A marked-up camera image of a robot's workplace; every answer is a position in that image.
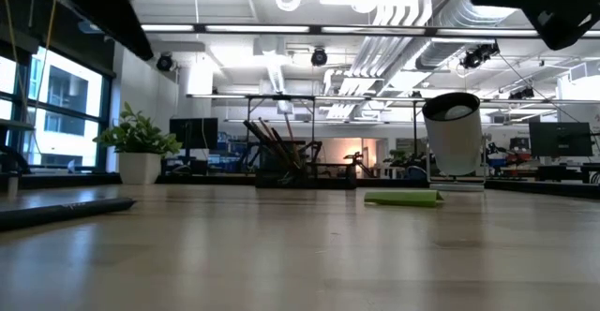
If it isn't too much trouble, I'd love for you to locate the green sticky note pad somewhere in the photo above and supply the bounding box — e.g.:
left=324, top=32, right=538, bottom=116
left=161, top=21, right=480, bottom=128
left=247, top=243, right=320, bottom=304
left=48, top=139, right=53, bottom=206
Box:
left=363, top=188, right=445, bottom=209

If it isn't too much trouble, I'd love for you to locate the white cup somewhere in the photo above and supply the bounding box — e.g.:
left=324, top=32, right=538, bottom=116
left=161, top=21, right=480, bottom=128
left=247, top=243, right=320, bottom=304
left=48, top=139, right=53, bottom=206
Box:
left=420, top=91, right=488, bottom=193

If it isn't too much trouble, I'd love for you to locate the green plant in white pot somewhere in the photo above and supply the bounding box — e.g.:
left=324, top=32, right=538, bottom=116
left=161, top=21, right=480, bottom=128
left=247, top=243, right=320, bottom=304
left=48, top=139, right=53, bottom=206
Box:
left=93, top=103, right=184, bottom=185

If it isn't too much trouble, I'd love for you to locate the black aluminium table frame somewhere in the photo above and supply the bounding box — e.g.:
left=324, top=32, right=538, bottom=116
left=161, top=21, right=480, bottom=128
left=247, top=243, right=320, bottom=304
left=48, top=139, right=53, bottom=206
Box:
left=0, top=170, right=600, bottom=200

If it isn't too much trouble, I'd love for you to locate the black mesh desk organizer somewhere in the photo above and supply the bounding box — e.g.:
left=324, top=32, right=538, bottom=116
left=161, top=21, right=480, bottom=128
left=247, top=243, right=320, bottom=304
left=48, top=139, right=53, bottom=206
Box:
left=254, top=139, right=358, bottom=190

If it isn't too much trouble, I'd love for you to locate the overhead light bar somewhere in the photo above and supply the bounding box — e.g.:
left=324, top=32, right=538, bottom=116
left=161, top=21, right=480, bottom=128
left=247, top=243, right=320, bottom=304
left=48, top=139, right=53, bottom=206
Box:
left=140, top=22, right=600, bottom=39

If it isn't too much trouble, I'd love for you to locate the orange pencil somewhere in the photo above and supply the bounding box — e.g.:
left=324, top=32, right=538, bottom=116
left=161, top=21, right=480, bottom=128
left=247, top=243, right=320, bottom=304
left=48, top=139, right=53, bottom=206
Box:
left=256, top=116, right=294, bottom=170
left=242, top=119, right=285, bottom=171

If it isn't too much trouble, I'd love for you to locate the silver ventilation duct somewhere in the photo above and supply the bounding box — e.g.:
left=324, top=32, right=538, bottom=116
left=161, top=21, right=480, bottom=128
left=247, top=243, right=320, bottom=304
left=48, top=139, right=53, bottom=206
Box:
left=414, top=0, right=521, bottom=71

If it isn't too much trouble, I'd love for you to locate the black monitor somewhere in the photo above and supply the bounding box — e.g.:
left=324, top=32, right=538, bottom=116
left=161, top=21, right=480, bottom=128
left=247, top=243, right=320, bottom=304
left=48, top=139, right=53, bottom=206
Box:
left=528, top=121, right=594, bottom=158
left=169, top=116, right=219, bottom=151

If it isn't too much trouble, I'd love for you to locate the black mesh pencil holder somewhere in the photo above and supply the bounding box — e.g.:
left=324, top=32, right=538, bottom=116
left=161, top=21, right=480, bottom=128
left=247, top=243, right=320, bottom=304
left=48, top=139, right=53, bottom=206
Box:
left=246, top=94, right=316, bottom=176

